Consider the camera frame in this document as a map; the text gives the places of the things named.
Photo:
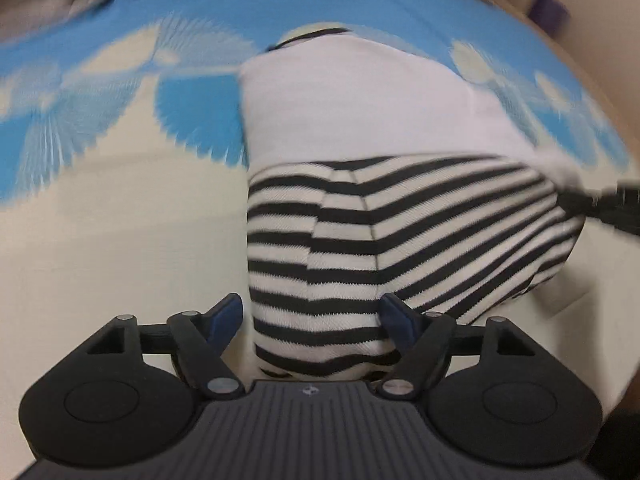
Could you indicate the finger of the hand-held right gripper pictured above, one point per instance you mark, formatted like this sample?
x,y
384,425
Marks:
x,y
605,202

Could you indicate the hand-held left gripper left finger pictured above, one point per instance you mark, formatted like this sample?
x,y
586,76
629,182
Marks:
x,y
225,322

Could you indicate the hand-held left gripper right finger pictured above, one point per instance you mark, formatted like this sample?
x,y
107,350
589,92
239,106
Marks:
x,y
397,322

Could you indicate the black white striped shirt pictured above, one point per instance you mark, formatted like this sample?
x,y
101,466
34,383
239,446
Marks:
x,y
400,220

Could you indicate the purple box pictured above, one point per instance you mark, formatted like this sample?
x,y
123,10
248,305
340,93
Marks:
x,y
550,10

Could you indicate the blue white printed bedsheet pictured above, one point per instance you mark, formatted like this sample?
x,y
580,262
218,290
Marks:
x,y
125,135

